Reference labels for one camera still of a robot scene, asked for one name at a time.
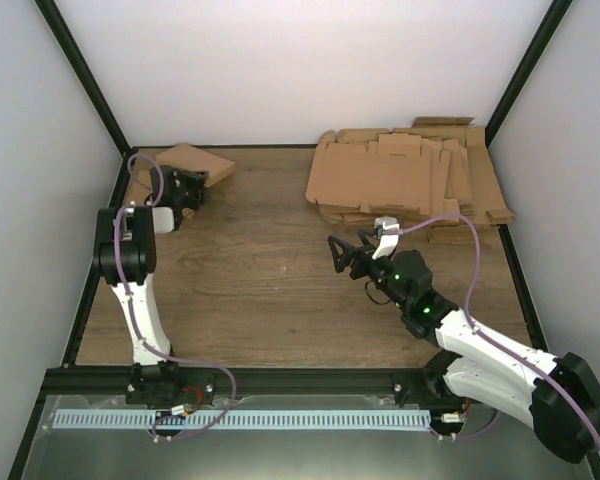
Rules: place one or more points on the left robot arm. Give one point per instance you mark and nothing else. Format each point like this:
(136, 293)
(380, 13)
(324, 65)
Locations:
(125, 251)

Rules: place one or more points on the black aluminium frame rail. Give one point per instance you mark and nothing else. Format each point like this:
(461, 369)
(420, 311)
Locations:
(113, 380)

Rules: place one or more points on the light blue slotted cable duct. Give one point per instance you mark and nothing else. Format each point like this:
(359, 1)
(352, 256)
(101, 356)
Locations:
(284, 420)

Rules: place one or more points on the folded brown cardboard box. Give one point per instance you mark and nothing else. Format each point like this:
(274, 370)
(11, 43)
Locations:
(140, 190)

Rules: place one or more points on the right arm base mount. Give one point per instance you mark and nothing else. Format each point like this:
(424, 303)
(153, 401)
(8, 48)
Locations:
(425, 386)

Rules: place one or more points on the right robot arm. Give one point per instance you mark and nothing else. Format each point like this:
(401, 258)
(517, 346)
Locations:
(558, 397)

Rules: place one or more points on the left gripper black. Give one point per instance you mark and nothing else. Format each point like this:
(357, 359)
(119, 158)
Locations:
(196, 182)

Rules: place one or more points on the black corner post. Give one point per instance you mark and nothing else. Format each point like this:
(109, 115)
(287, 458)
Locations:
(543, 35)
(59, 28)

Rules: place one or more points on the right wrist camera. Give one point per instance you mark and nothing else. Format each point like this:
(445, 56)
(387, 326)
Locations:
(387, 231)

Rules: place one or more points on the stack of flat cardboard sheets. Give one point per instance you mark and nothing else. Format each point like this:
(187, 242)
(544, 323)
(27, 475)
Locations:
(439, 167)

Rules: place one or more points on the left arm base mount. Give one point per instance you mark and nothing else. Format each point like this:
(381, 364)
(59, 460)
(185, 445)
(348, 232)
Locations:
(167, 384)

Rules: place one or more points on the left black corner post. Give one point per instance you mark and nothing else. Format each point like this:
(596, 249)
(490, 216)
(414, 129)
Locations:
(59, 28)

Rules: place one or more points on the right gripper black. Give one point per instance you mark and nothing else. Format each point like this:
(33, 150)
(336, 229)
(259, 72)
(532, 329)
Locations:
(363, 254)

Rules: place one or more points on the right black corner post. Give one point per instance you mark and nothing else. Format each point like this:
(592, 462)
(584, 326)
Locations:
(543, 35)

